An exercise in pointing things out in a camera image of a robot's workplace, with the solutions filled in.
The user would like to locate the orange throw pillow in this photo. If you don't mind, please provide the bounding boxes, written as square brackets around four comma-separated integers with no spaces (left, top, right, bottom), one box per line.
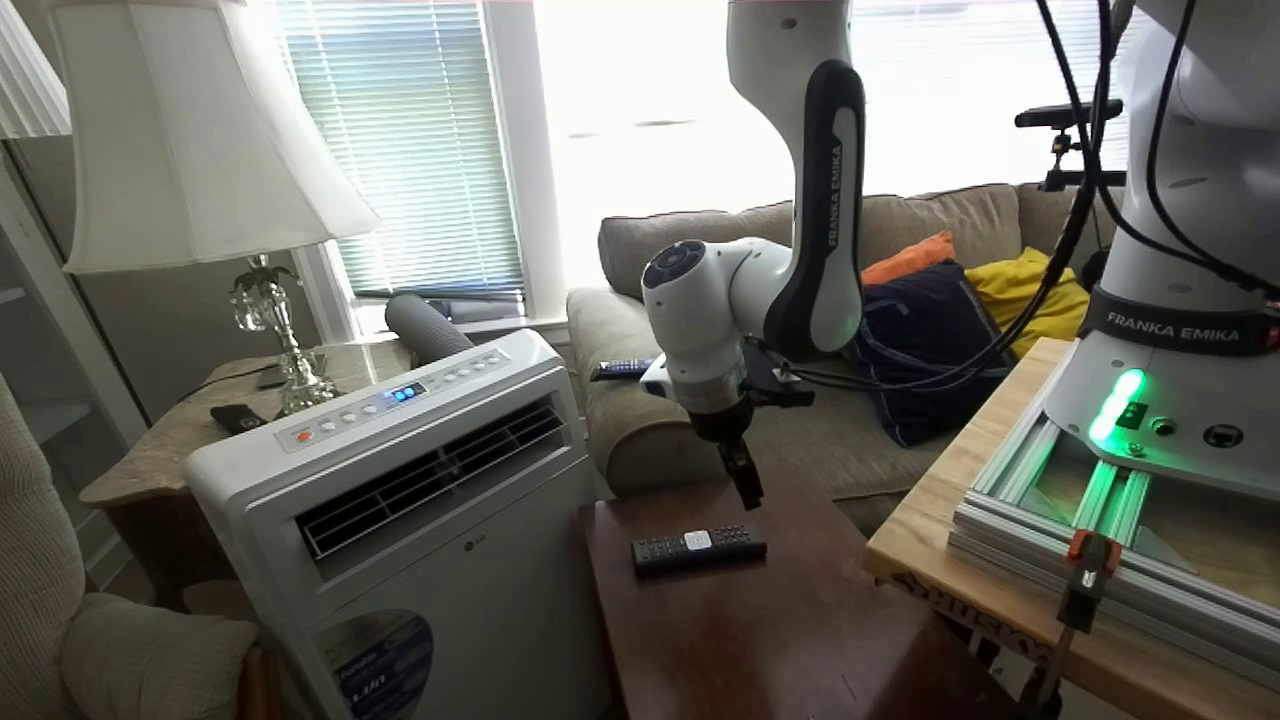
[859,230,954,288]

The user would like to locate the dark wooden side table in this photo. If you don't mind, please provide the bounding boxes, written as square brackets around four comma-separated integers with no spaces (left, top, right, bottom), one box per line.
[580,480,1016,720]

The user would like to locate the grey exhaust hose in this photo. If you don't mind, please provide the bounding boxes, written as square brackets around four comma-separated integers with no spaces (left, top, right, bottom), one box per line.
[385,290,475,369]

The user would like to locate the navy blue throw pillow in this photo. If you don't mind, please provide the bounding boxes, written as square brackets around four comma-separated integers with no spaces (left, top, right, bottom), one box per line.
[853,264,1016,446]

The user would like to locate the white shade table lamp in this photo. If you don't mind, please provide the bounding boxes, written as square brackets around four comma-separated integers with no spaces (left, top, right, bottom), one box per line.
[47,0,376,411]

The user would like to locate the white portable air conditioner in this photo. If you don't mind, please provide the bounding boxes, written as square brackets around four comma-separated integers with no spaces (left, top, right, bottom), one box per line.
[186,331,610,720]

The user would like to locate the yellow blanket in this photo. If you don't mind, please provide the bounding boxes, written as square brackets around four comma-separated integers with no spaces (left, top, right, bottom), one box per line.
[966,249,1086,356]

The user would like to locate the black device on end table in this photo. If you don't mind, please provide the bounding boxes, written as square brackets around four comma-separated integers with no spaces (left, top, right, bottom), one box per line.
[206,404,266,436]

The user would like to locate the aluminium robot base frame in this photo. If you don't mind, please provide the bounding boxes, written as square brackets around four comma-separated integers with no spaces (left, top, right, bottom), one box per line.
[948,414,1280,687]

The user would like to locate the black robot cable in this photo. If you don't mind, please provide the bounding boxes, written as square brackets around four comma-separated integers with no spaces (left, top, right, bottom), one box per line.
[796,0,1280,398]

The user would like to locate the beige fabric sofa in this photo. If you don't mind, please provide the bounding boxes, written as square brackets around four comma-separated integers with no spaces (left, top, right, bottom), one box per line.
[564,183,1076,524]

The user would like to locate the orange black clamp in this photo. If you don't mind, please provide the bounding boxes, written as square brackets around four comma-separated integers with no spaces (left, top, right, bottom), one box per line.
[1056,532,1119,631]

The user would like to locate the brown lamp end table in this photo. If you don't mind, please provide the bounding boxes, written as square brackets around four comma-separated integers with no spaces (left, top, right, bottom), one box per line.
[86,343,464,622]

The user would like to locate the light wooden robot table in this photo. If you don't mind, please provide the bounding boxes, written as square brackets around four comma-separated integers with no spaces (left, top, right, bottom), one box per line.
[868,339,1280,720]

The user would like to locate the black camera tripod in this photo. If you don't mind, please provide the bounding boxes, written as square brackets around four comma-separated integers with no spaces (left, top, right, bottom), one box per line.
[1012,103,1092,192]

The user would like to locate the white window blinds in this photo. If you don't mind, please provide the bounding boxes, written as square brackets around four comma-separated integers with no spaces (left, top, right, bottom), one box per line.
[277,0,518,295]

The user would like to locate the beige armchair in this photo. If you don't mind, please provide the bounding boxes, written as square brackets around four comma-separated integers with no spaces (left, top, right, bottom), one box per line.
[0,380,289,720]

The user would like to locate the black remote on armrest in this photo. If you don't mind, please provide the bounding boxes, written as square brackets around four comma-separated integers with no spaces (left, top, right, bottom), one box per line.
[592,360,651,380]

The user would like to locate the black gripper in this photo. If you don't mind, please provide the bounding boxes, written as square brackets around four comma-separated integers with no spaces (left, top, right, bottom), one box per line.
[691,370,816,509]

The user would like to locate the black remote with white label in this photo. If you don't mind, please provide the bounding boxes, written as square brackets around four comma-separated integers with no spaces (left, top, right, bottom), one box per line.
[633,527,767,574]

